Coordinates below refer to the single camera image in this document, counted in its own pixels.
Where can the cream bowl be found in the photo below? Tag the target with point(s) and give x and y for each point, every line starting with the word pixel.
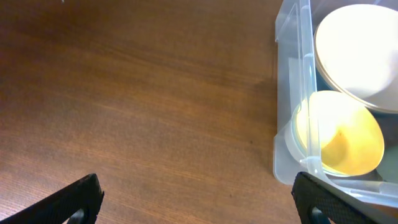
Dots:
pixel 356 54

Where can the white small bowl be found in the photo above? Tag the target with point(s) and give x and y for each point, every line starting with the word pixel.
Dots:
pixel 309 135

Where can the yellow bowl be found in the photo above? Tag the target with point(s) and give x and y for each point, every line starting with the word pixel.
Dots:
pixel 360 140

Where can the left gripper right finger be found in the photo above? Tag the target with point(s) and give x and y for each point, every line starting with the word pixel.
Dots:
pixel 319 202

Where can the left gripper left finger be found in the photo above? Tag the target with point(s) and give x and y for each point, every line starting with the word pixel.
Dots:
pixel 79 202

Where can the cream cup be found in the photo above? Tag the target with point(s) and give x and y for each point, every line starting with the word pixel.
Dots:
pixel 387 168

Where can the clear plastic storage container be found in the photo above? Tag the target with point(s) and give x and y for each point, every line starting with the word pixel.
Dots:
pixel 298 78

